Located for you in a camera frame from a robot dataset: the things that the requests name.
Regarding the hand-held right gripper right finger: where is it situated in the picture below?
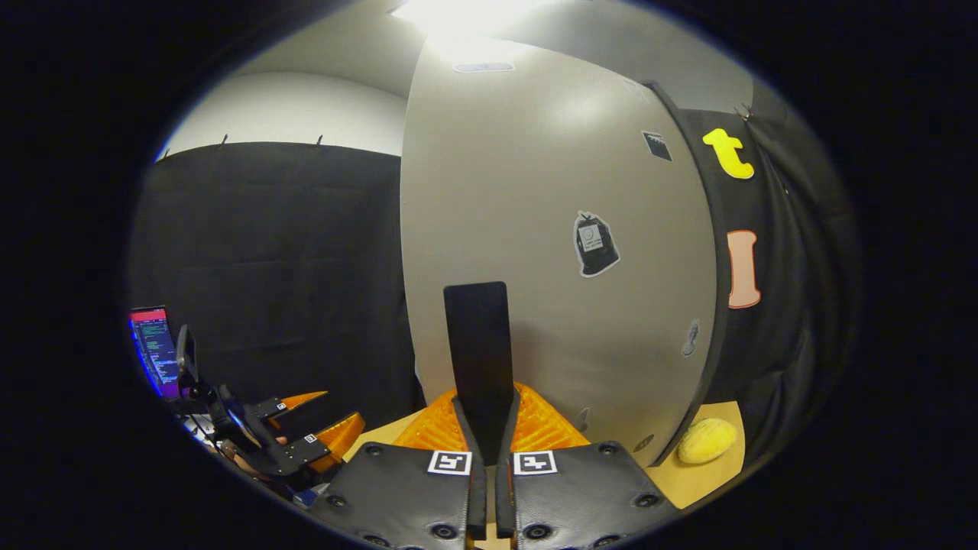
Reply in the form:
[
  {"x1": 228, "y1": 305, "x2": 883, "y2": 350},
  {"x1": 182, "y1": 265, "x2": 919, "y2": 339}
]
[{"x1": 495, "y1": 382, "x2": 681, "y2": 550}]

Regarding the grey cabinet door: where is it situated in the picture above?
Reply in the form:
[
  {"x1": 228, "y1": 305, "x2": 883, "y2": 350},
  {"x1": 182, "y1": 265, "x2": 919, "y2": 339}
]
[{"x1": 400, "y1": 38, "x2": 719, "y2": 467}]

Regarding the black cabinet door handle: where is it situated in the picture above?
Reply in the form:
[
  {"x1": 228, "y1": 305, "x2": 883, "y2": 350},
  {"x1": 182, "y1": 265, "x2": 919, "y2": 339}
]
[{"x1": 443, "y1": 281, "x2": 514, "y2": 444}]

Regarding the large ceiling light panel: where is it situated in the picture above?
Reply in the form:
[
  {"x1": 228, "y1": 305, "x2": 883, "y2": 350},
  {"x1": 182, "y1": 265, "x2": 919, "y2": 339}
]
[{"x1": 390, "y1": 0, "x2": 539, "y2": 43}]

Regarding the computer screen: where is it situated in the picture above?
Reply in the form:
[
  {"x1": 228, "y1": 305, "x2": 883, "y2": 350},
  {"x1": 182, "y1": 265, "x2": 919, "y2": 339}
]
[{"x1": 128, "y1": 306, "x2": 182, "y2": 400}]

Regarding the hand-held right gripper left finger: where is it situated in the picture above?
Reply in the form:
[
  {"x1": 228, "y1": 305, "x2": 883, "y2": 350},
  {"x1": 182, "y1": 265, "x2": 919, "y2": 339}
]
[{"x1": 306, "y1": 382, "x2": 490, "y2": 550}]

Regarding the yellow round sponge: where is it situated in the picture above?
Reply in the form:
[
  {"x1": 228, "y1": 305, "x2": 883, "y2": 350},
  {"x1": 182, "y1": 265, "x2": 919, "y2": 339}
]
[{"x1": 677, "y1": 417, "x2": 739, "y2": 465}]

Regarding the black backdrop cloth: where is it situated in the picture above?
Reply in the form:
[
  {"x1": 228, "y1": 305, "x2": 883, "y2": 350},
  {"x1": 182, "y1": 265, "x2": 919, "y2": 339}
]
[{"x1": 126, "y1": 76, "x2": 864, "y2": 474}]

